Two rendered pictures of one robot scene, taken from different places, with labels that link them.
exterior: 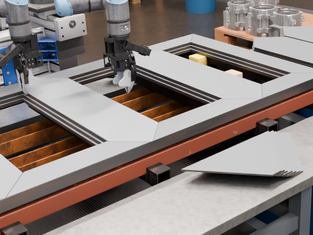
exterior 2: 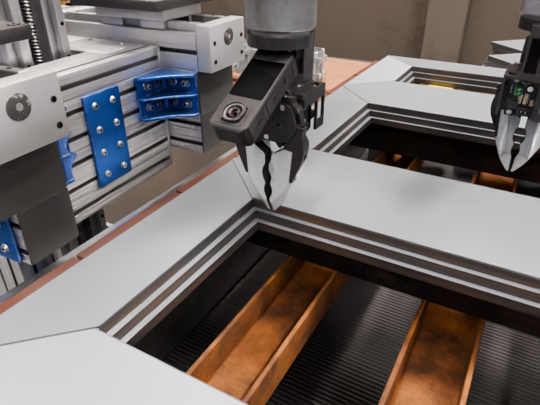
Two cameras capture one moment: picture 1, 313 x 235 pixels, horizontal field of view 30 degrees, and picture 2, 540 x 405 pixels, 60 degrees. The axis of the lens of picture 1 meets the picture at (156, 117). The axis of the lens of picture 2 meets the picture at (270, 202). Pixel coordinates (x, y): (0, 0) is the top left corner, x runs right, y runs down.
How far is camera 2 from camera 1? 1.68 m
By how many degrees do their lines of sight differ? 23
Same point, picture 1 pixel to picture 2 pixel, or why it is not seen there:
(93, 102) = (501, 211)
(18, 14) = not seen: outside the picture
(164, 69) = (475, 112)
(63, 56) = (206, 105)
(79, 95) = (427, 194)
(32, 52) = (304, 86)
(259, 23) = not seen: hidden behind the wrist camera
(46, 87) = (303, 180)
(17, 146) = (286, 360)
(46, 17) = (165, 23)
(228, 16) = not seen: hidden behind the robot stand
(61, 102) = (418, 222)
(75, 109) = (497, 241)
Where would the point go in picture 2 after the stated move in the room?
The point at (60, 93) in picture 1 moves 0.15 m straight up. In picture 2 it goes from (366, 192) to (378, 79)
